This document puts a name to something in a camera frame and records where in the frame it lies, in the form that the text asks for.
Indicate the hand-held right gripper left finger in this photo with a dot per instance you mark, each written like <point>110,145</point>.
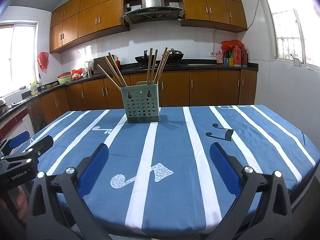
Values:
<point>93,170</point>

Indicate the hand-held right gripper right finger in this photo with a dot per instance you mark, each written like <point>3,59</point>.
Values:
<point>225,170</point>

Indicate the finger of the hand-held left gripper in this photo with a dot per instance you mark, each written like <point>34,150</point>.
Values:
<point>18,138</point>
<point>42,143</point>

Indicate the green perforated utensil holder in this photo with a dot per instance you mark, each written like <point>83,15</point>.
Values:
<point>141,105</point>

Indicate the person's left hand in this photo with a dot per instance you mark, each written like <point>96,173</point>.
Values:
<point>22,202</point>

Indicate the yellow detergent bottle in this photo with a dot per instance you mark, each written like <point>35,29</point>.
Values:
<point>34,88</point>

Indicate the blue white striped tablecloth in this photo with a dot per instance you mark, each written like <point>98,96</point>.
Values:
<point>175,155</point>

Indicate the metal faucet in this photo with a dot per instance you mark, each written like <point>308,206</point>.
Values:
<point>40,81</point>

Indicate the green basin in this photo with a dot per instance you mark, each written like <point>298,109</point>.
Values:
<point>64,79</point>

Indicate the red and white plastic bag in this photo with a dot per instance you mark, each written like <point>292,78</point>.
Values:
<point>77,74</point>

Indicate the sliding glass window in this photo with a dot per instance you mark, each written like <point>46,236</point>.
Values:
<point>17,60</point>

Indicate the wooden base cabinets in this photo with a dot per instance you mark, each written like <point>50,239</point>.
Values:
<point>202,87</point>

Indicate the dark cutting board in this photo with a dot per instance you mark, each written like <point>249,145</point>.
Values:
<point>98,66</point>

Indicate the black kitchen countertop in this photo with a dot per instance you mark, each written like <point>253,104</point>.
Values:
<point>200,66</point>

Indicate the red bottle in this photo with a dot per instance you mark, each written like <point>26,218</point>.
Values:
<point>117,63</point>

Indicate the pink bottle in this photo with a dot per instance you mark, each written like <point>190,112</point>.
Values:
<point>219,58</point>

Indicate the large red jug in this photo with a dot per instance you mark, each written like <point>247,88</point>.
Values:
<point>244,57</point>
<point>237,57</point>

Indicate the black gas stove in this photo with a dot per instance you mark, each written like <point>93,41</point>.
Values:
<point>175,66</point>

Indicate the black wok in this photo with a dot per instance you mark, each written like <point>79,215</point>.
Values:
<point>141,59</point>

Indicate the dark pan with lid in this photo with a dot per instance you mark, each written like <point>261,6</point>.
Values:
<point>176,55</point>

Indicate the white cup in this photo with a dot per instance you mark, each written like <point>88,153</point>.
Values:
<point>295,61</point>

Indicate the barred glass window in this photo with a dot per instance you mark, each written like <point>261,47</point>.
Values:
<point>292,22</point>

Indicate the steel range hood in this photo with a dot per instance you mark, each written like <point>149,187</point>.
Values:
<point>152,7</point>

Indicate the white wall outlet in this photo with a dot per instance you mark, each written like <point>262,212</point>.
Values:
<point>212,54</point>

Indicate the wooden wall cabinet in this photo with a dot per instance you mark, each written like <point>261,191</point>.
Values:
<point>85,20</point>
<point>212,5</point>

